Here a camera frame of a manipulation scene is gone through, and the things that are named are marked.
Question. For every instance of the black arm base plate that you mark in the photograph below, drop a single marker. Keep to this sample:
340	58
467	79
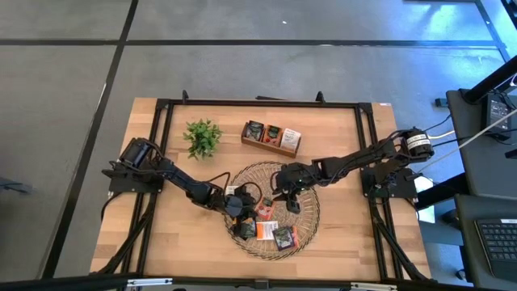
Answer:
121	188
408	190

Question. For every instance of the black keyboard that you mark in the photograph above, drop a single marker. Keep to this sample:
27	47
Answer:
501	246

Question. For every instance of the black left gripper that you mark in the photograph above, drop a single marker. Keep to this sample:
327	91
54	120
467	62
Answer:
240	204

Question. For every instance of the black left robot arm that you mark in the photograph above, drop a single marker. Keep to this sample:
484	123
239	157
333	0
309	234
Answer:
182	182

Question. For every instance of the wooden tea organizer box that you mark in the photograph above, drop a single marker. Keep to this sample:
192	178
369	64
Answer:
268	149

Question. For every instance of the white floor object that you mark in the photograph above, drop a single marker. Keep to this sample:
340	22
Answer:
427	212

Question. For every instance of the small black camera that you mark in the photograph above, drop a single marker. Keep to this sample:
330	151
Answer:
261	284

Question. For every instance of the grey desk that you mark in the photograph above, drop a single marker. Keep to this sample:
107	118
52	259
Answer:
468	250
476	169

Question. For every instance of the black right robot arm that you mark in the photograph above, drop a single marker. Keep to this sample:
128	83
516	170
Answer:
351	159

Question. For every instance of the round woven straw placemat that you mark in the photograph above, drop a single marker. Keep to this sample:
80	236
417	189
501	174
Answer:
307	226

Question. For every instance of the black rig crossbar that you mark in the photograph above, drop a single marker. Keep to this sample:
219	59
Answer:
60	283

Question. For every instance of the white table label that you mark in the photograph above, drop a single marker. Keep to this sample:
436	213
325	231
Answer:
384	104

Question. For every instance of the silver bracket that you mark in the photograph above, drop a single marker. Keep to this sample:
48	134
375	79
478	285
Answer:
373	286
149	282

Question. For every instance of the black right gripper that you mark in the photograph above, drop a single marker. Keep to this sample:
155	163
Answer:
292	178

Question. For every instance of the small black floor object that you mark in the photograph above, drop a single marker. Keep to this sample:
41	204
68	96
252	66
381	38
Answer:
441	102

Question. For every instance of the green plant in white pot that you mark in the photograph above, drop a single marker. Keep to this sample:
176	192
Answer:
202	137

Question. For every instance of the black power adapter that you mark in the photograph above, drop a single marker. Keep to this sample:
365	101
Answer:
497	115

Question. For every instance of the black metal pole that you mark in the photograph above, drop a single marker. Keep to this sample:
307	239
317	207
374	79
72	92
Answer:
488	83

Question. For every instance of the black desk leg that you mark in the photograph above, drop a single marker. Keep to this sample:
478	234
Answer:
444	190

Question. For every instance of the grey chair base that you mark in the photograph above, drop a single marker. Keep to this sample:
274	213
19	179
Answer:
12	186

